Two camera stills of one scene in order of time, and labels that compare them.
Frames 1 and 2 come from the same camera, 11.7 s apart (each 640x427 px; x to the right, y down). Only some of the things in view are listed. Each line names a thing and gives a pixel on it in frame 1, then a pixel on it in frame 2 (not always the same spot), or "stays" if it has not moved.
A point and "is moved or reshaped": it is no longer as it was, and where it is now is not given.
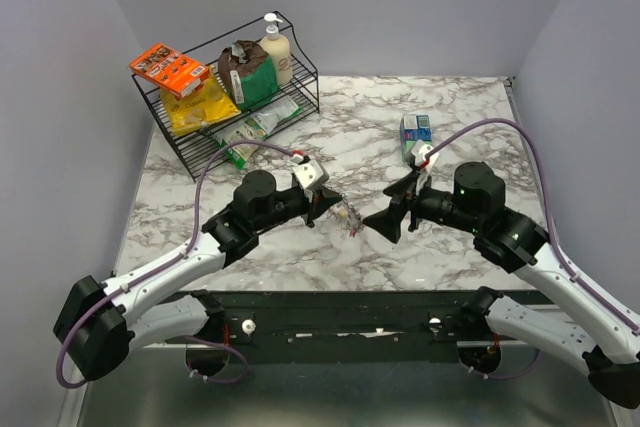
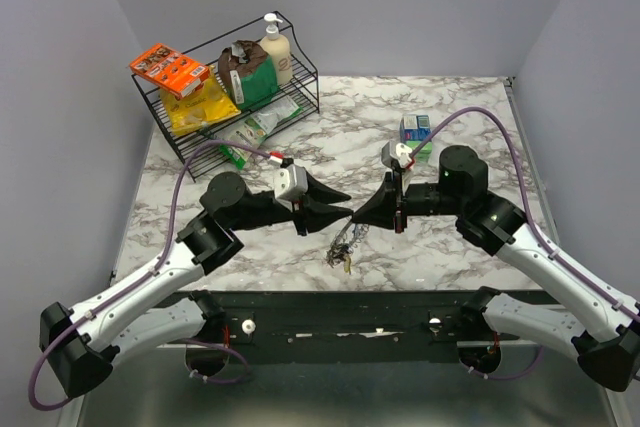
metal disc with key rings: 348,216 is moved or reshaped
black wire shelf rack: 214,97 stays
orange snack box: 170,71 stays
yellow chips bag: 200,109 stays
